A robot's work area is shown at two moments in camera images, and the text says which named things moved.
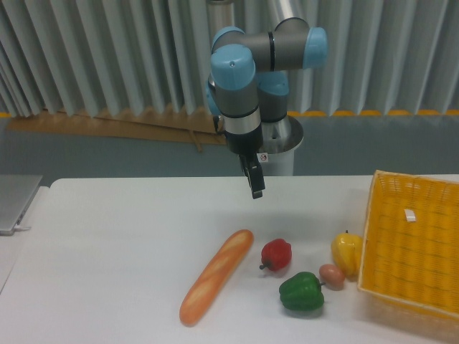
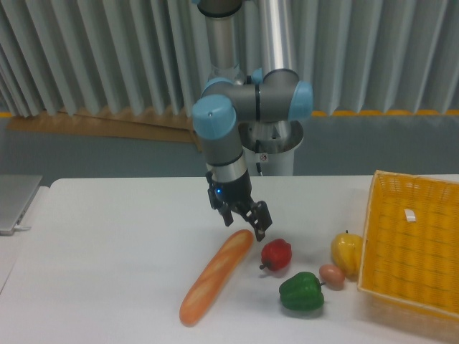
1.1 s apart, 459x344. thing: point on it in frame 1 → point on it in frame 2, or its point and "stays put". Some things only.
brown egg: x=332 y=276 stays put
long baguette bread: x=214 y=277 stays put
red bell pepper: x=276 y=254 stays put
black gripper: x=248 y=143 → x=239 y=194
